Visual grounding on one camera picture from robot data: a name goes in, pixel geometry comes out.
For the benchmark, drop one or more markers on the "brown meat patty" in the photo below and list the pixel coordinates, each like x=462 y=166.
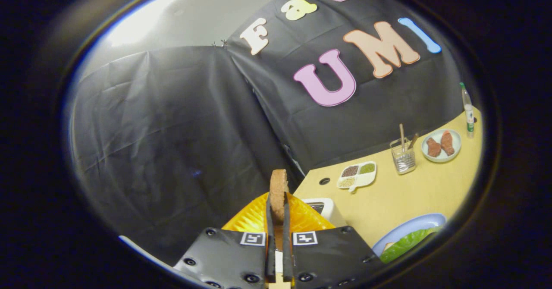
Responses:
x=447 y=143
x=434 y=147

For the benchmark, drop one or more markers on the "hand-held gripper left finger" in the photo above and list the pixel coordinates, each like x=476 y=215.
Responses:
x=228 y=259

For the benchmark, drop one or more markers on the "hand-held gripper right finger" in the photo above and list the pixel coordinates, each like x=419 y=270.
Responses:
x=332 y=256

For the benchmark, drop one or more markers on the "white toaster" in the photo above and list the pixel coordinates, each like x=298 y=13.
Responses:
x=333 y=214

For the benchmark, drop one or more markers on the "green lettuce leaf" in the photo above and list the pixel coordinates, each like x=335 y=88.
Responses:
x=405 y=243

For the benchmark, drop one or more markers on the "clear plastic water bottle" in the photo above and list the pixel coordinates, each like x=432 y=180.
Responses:
x=469 y=116

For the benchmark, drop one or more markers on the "blue plate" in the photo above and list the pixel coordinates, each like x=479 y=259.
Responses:
x=409 y=225

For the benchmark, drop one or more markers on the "brown crust bread slice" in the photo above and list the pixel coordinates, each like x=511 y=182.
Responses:
x=278 y=194

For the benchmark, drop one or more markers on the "black backdrop cloth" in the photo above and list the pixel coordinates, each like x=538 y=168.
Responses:
x=172 y=129

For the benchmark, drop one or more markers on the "pale green plate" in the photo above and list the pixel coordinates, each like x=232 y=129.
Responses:
x=458 y=144

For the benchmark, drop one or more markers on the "white divided spice dish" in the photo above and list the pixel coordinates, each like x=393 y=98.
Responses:
x=366 y=179

